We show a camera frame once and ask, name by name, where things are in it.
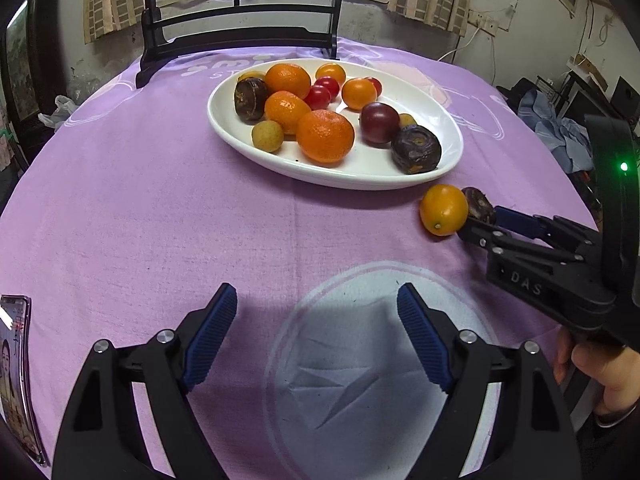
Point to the round painted screen black stand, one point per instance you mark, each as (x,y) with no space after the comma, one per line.
(225,42)

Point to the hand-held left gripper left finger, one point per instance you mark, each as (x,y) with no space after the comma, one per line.
(212,330)

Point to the medium orange tangerine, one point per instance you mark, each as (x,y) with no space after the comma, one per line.
(286,112)
(287,79)
(359,93)

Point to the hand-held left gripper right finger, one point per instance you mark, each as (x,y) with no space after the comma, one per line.
(422,332)

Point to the purple printed tablecloth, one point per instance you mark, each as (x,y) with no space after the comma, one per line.
(150,220)

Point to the person's right hand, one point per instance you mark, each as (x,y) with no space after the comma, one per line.
(612,380)

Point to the dark purple passion fruit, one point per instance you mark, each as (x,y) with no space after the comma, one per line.
(479,204)
(416,150)
(251,100)

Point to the dark red plum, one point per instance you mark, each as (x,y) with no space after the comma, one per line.
(380,122)

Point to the dark wooden cabinet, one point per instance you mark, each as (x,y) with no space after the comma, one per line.
(20,60)

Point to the white oval plate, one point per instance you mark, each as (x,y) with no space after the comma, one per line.
(370,169)

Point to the person's right forearm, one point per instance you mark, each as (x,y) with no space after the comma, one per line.
(615,445)

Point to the red cherry tomato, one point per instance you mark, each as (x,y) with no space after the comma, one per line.
(316,98)
(376,85)
(327,84)

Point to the small yellow-orange citrus fruit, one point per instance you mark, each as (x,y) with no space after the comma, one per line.
(330,72)

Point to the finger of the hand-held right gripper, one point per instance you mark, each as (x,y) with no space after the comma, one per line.
(520,222)
(500,242)

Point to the small orange kumquat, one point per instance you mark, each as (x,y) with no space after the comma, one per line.
(248,77)

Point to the blue clothes pile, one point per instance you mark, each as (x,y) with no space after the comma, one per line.
(555,130)

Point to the pale yellow longan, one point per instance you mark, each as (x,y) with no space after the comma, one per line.
(266,136)

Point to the smartphone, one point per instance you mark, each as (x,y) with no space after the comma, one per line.
(17,385)

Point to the large orange tangerine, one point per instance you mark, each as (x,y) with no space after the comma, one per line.
(325,136)

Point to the white plastic bag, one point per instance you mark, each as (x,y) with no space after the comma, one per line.
(60,112)

